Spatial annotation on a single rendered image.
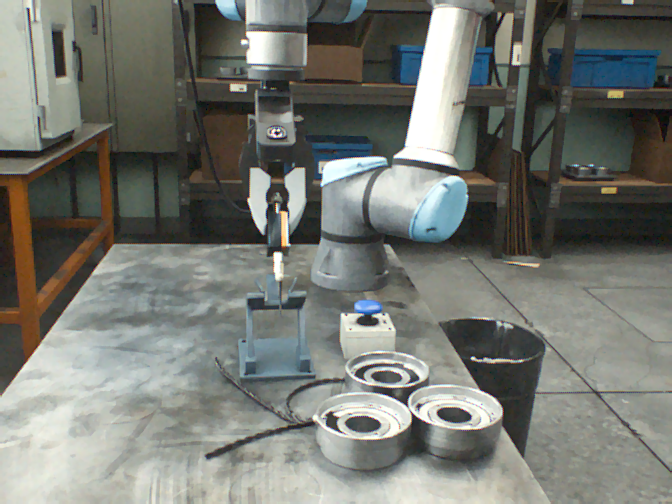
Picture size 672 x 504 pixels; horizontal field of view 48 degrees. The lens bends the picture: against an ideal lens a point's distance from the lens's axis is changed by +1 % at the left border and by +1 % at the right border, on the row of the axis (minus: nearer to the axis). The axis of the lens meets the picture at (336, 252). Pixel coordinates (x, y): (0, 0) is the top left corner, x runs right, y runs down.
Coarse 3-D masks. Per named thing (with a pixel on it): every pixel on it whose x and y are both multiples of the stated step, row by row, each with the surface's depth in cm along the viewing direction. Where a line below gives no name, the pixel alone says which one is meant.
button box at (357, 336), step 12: (348, 324) 106; (360, 324) 106; (372, 324) 106; (384, 324) 106; (348, 336) 104; (360, 336) 104; (372, 336) 104; (384, 336) 104; (348, 348) 104; (360, 348) 104; (372, 348) 105; (384, 348) 105; (348, 360) 105
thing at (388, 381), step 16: (384, 352) 98; (352, 368) 95; (384, 368) 96; (416, 368) 96; (352, 384) 91; (368, 384) 89; (384, 384) 91; (400, 384) 91; (416, 384) 89; (400, 400) 89
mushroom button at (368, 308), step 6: (366, 300) 107; (354, 306) 106; (360, 306) 105; (366, 306) 105; (372, 306) 105; (378, 306) 106; (360, 312) 105; (366, 312) 105; (372, 312) 105; (378, 312) 105; (366, 318) 106
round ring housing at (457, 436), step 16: (448, 384) 89; (416, 400) 87; (432, 400) 88; (464, 400) 88; (480, 400) 88; (496, 400) 85; (416, 416) 82; (432, 416) 84; (448, 416) 87; (464, 416) 86; (496, 416) 84; (416, 432) 82; (432, 432) 80; (448, 432) 79; (464, 432) 79; (480, 432) 80; (496, 432) 81; (432, 448) 81; (448, 448) 80; (464, 448) 80; (480, 448) 80
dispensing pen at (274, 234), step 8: (272, 200) 99; (280, 200) 99; (272, 216) 96; (280, 216) 96; (272, 224) 96; (280, 224) 96; (272, 232) 96; (280, 232) 96; (272, 240) 95; (280, 240) 95; (272, 248) 96; (280, 248) 96; (272, 256) 99; (280, 256) 96; (280, 264) 96; (280, 272) 96; (280, 280) 95; (280, 288) 95; (280, 296) 95; (280, 304) 95; (280, 312) 94
